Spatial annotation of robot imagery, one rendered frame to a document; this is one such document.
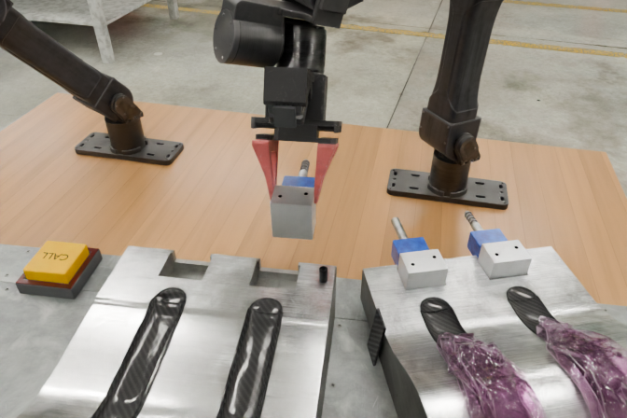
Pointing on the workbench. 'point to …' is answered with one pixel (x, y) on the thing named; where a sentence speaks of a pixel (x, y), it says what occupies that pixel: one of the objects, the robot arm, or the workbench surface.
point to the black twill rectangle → (376, 336)
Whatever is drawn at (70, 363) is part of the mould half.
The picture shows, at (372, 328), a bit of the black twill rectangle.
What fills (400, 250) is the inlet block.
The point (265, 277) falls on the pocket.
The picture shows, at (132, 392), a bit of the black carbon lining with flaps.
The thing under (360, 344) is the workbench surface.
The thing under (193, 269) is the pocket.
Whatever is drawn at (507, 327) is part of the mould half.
